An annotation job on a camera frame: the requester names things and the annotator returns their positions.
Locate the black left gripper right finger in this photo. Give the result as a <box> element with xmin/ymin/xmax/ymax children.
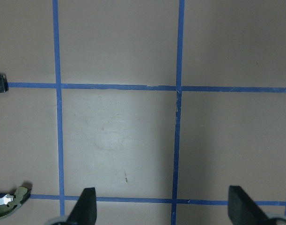
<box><xmin>228</xmin><ymin>186</ymin><xmax>269</xmax><ymax>225</ymax></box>

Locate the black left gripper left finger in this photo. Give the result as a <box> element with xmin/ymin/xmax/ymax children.
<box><xmin>66</xmin><ymin>187</ymin><xmax>97</xmax><ymax>225</ymax></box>

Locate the dark green brake shoe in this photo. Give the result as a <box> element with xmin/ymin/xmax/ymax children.
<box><xmin>0</xmin><ymin>182</ymin><xmax>33</xmax><ymax>220</ymax></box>

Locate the small black plastic part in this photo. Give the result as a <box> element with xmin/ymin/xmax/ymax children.
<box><xmin>0</xmin><ymin>73</ymin><xmax>9</xmax><ymax>93</ymax></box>

